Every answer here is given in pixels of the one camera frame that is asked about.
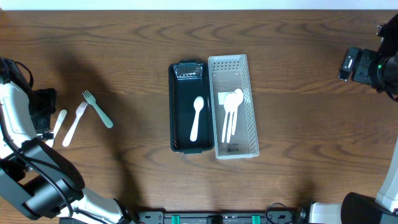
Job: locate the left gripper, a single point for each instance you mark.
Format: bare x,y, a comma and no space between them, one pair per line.
43,109

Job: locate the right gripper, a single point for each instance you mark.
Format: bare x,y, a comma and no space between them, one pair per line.
368,74

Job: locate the white fork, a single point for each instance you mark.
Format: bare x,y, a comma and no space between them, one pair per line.
79,113
61,117

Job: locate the white spoon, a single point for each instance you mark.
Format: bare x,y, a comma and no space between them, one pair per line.
227,109
231,103
239,100
198,105

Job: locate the clear plastic basket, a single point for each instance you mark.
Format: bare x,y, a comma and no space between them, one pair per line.
228,73

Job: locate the black plastic basket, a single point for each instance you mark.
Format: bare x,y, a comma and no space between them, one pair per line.
189,79

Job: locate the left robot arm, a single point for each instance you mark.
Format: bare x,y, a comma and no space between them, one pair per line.
35,178

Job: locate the pale green plastic fork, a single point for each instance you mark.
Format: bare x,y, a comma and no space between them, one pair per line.
92,101

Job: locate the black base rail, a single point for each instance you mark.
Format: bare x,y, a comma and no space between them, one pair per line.
275,213

